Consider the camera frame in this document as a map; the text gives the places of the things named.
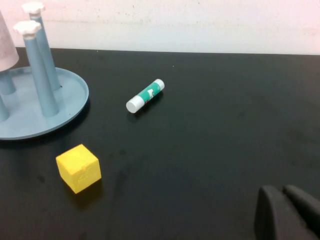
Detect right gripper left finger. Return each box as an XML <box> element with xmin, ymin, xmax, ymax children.
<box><xmin>253</xmin><ymin>185</ymin><xmax>320</xmax><ymax>240</ymax></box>

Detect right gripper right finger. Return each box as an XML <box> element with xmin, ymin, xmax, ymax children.
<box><xmin>282</xmin><ymin>184</ymin><xmax>320</xmax><ymax>236</ymax></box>

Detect pink plastic cup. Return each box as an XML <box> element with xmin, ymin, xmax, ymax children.
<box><xmin>0</xmin><ymin>9</ymin><xmax>21</xmax><ymax>72</ymax></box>

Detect blue cup stand white caps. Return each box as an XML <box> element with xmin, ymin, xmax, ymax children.
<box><xmin>0</xmin><ymin>1</ymin><xmax>90</xmax><ymax>140</ymax></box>

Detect green white glue stick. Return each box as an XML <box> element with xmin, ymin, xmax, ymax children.
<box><xmin>125</xmin><ymin>78</ymin><xmax>166</xmax><ymax>115</ymax></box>

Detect yellow foam cube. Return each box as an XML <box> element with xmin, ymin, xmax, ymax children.
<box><xmin>55</xmin><ymin>143</ymin><xmax>102</xmax><ymax>194</ymax></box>

